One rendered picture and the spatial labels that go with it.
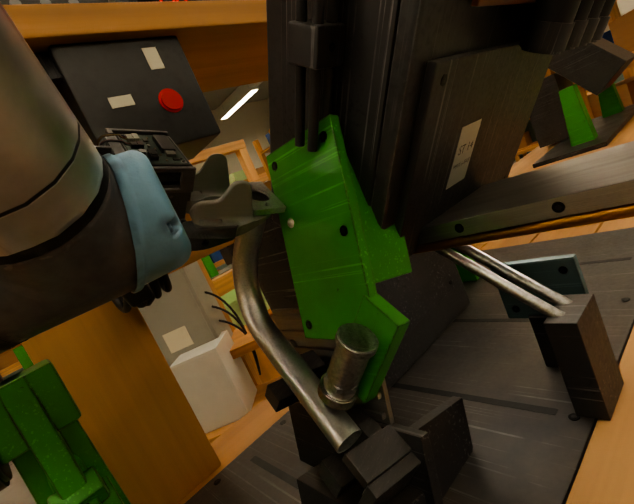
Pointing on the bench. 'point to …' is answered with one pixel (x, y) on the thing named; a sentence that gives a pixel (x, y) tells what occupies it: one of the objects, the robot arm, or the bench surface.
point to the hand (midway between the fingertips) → (250, 210)
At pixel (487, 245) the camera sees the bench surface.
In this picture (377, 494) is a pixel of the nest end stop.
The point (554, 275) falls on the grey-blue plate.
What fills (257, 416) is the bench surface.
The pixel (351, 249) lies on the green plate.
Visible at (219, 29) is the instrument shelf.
